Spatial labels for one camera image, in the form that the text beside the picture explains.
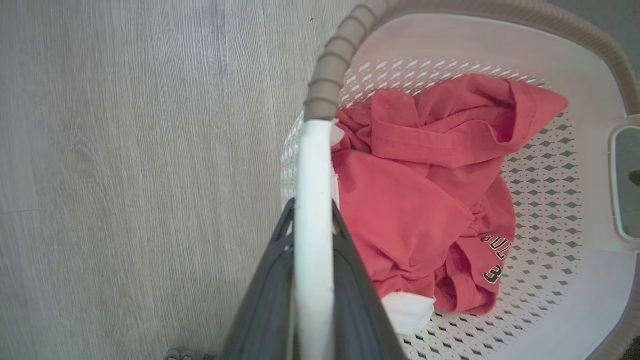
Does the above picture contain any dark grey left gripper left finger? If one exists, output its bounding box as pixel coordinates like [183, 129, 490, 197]
[220, 198, 297, 360]

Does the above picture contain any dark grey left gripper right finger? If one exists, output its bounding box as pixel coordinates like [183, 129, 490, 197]
[331, 199, 407, 360]

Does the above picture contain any white garment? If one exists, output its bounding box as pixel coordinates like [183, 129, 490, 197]
[382, 291, 437, 336]

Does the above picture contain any red t-shirt with black print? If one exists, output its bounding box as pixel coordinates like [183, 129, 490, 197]
[330, 74, 570, 316]

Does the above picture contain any white perforated laundry basket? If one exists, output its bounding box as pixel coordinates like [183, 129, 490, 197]
[280, 0, 640, 360]

